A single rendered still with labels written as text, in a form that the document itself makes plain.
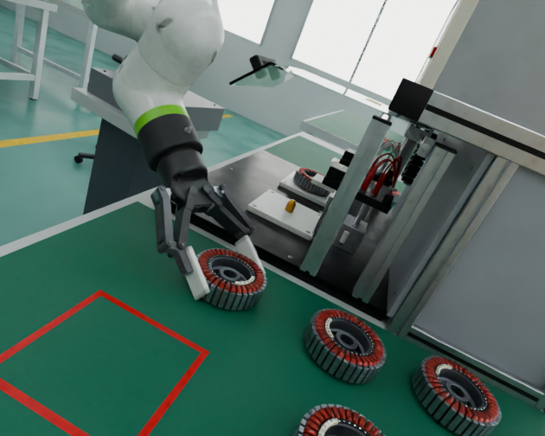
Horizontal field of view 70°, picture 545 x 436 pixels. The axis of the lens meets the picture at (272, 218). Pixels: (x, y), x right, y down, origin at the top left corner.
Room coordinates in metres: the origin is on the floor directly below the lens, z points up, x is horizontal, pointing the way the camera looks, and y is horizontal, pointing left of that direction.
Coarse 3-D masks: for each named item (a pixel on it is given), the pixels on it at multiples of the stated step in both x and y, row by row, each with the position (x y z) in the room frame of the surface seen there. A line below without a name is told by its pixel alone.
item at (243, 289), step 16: (208, 256) 0.50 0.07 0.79; (224, 256) 0.52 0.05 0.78; (240, 256) 0.54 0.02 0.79; (208, 272) 0.46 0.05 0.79; (224, 272) 0.50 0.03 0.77; (240, 272) 0.52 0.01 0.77; (256, 272) 0.51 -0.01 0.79; (224, 288) 0.45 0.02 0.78; (240, 288) 0.46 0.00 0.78; (256, 288) 0.47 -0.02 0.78; (224, 304) 0.45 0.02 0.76; (240, 304) 0.45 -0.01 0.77; (256, 304) 0.48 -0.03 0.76
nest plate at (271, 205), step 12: (252, 204) 0.77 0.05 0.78; (264, 204) 0.80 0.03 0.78; (276, 204) 0.83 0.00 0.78; (300, 204) 0.89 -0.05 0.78; (264, 216) 0.75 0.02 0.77; (276, 216) 0.76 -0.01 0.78; (288, 216) 0.79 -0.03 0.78; (300, 216) 0.81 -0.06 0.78; (312, 216) 0.84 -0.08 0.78; (288, 228) 0.74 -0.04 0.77; (300, 228) 0.75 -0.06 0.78; (312, 228) 0.77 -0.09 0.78
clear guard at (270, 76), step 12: (252, 72) 0.67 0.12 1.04; (264, 72) 0.70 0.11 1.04; (276, 72) 0.75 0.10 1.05; (288, 72) 0.66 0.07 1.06; (300, 72) 0.73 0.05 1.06; (240, 84) 0.71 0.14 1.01; (252, 84) 0.75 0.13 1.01; (264, 84) 0.82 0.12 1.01; (276, 84) 0.89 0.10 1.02; (324, 84) 0.66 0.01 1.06; (336, 84) 0.85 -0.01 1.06; (348, 96) 0.64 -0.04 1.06; (360, 96) 0.76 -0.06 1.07; (372, 108) 0.63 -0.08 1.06; (384, 108) 0.68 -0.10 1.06; (408, 120) 0.62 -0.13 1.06
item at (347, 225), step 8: (352, 216) 0.83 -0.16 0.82; (344, 224) 0.76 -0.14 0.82; (352, 224) 0.78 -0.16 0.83; (360, 224) 0.80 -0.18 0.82; (352, 232) 0.76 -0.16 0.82; (360, 232) 0.76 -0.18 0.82; (336, 240) 0.76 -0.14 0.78; (352, 240) 0.76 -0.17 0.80; (360, 240) 0.76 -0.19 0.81; (344, 248) 0.76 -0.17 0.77; (352, 248) 0.76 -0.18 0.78
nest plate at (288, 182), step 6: (294, 174) 1.12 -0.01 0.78; (282, 180) 1.02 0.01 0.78; (288, 180) 1.04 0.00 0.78; (282, 186) 1.00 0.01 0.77; (288, 186) 0.99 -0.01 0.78; (294, 186) 1.01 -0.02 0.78; (294, 192) 0.99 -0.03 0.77; (300, 192) 0.99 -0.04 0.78; (306, 192) 1.00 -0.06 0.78; (330, 192) 1.09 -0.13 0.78; (306, 198) 0.98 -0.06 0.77; (312, 198) 0.98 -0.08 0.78; (318, 198) 0.99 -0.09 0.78; (324, 198) 1.01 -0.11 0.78; (318, 204) 0.98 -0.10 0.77; (324, 204) 0.98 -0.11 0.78
